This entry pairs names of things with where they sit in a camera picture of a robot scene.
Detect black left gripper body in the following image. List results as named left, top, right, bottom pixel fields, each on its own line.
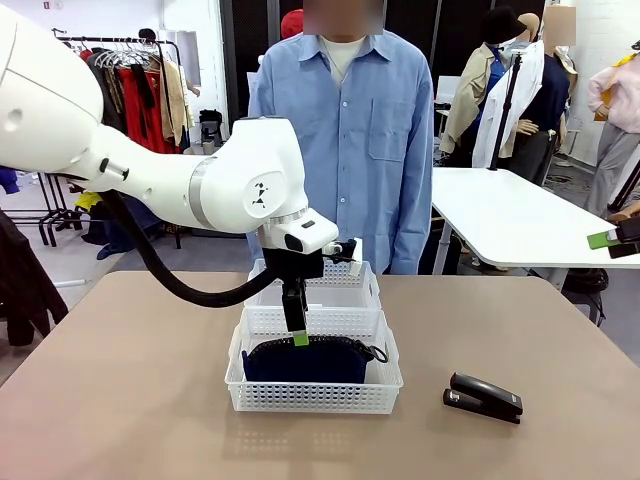
left=260, top=247, right=324, bottom=291

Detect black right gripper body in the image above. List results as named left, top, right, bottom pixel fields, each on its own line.
left=617, top=217, right=640, bottom=245

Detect navy zipper pouch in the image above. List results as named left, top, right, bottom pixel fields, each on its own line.
left=241, top=335, right=390, bottom=385

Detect black stapler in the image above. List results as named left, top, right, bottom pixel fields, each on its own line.
left=442, top=371, right=524, bottom=425

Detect person's left forearm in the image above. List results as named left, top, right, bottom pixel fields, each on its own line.
left=394, top=174, right=435, bottom=276

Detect black slanted stand leg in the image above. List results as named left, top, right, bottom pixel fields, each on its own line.
left=607, top=159, right=640, bottom=211

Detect black bag under table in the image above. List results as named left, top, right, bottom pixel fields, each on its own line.
left=562, top=268, right=610, bottom=307

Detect white perforated plastic basket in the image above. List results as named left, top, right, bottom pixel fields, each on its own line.
left=243, top=258, right=384, bottom=311
left=224, top=305, right=405, bottom=415

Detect white background table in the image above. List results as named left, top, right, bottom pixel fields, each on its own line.
left=432, top=167, right=640, bottom=276

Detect person in pink top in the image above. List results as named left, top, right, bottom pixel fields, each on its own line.
left=585, top=47, right=640, bottom=219

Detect black clothes rack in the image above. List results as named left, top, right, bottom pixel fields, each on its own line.
left=52, top=29, right=184, bottom=250

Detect person in blue shirt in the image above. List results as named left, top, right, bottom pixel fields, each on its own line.
left=248, top=0, right=435, bottom=276

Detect figure in navy top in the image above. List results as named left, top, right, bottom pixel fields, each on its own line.
left=509, top=4, right=579, bottom=186

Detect black tripod pole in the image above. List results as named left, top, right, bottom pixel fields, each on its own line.
left=489, top=49, right=524, bottom=172

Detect black bag on stand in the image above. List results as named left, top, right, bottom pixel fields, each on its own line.
left=199, top=108, right=224, bottom=146

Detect mannequin in white coat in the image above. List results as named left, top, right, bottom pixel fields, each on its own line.
left=472, top=13, right=551, bottom=169

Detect blue denim garment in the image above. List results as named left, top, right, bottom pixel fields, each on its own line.
left=82, top=199, right=166, bottom=260

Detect mannequin in beige trench coat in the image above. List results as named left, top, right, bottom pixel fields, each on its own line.
left=442, top=42, right=506, bottom=169

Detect beige hanging garment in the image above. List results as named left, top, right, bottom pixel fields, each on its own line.
left=159, top=59, right=194, bottom=146

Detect red dress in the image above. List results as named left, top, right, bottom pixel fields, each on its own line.
left=117, top=67, right=176, bottom=154

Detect yellow item on floor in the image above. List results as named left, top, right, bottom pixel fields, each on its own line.
left=75, top=192, right=109, bottom=211

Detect black bucket hat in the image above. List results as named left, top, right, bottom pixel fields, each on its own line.
left=480, top=5, right=527, bottom=46

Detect red hat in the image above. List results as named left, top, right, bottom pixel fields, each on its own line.
left=280, top=8, right=305, bottom=39

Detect grey hanging jacket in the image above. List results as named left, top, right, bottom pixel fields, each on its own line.
left=87, top=49, right=129, bottom=134

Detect black jacket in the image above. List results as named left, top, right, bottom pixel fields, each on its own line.
left=0, top=209, right=70, bottom=347

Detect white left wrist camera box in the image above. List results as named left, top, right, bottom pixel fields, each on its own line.
left=272, top=215, right=340, bottom=254

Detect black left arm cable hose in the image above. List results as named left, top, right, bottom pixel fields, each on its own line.
left=102, top=189, right=286, bottom=309

